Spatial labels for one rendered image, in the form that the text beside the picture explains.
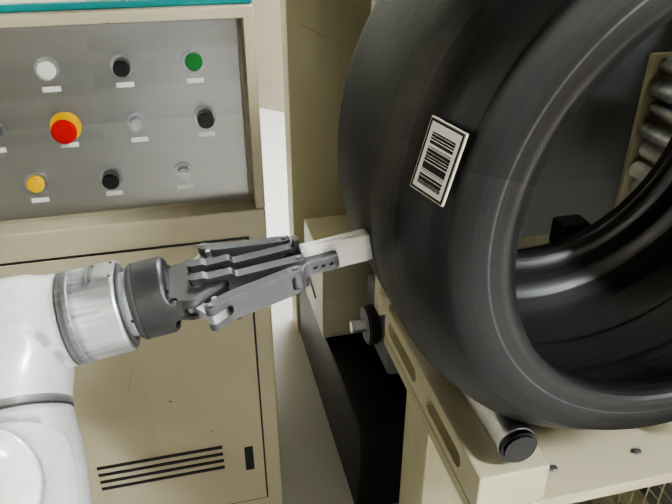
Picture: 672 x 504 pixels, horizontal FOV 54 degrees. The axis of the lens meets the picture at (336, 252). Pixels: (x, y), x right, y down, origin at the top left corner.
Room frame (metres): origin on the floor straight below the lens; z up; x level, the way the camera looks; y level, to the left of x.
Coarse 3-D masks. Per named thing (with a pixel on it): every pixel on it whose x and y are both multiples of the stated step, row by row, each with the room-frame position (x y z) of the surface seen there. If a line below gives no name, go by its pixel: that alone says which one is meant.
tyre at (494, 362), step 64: (384, 0) 0.68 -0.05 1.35; (448, 0) 0.56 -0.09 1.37; (512, 0) 0.50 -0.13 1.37; (576, 0) 0.49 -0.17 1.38; (640, 0) 0.49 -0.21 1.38; (384, 64) 0.60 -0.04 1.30; (448, 64) 0.51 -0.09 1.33; (512, 64) 0.48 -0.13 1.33; (576, 64) 0.48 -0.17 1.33; (384, 128) 0.55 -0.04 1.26; (512, 128) 0.47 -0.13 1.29; (384, 192) 0.52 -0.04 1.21; (512, 192) 0.47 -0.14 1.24; (640, 192) 0.85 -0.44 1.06; (384, 256) 0.52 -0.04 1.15; (448, 256) 0.47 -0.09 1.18; (512, 256) 0.47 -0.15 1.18; (576, 256) 0.81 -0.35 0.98; (640, 256) 0.81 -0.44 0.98; (448, 320) 0.47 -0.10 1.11; (512, 320) 0.47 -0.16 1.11; (576, 320) 0.74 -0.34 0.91; (640, 320) 0.72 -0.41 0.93; (512, 384) 0.48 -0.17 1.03; (576, 384) 0.49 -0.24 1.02; (640, 384) 0.53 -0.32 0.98
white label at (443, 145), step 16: (432, 128) 0.49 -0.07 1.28; (448, 128) 0.47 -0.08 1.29; (432, 144) 0.48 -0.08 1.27; (448, 144) 0.47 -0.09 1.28; (464, 144) 0.46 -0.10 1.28; (432, 160) 0.48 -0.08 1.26; (448, 160) 0.46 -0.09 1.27; (416, 176) 0.49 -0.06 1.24; (432, 176) 0.47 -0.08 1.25; (448, 176) 0.46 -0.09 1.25; (432, 192) 0.47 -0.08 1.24; (448, 192) 0.46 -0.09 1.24
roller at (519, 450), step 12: (468, 396) 0.60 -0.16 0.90; (480, 408) 0.58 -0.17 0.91; (480, 420) 0.57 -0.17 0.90; (492, 420) 0.55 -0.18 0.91; (504, 420) 0.54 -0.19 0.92; (516, 420) 0.54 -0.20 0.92; (492, 432) 0.54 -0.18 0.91; (504, 432) 0.53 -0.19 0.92; (516, 432) 0.52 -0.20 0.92; (528, 432) 0.53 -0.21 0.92; (504, 444) 0.52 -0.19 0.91; (516, 444) 0.52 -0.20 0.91; (528, 444) 0.52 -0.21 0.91; (504, 456) 0.52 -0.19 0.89; (516, 456) 0.52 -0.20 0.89; (528, 456) 0.52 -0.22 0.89
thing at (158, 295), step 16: (128, 272) 0.51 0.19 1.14; (144, 272) 0.51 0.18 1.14; (160, 272) 0.51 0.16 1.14; (176, 272) 0.55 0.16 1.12; (128, 288) 0.50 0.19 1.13; (144, 288) 0.50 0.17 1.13; (160, 288) 0.50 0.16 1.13; (176, 288) 0.52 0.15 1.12; (192, 288) 0.51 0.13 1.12; (208, 288) 0.51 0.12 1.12; (224, 288) 0.52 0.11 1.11; (128, 304) 0.49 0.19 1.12; (144, 304) 0.49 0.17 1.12; (160, 304) 0.49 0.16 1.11; (176, 304) 0.49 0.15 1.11; (192, 304) 0.49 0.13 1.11; (144, 320) 0.49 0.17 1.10; (160, 320) 0.49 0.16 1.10; (176, 320) 0.49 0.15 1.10; (144, 336) 0.49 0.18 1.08
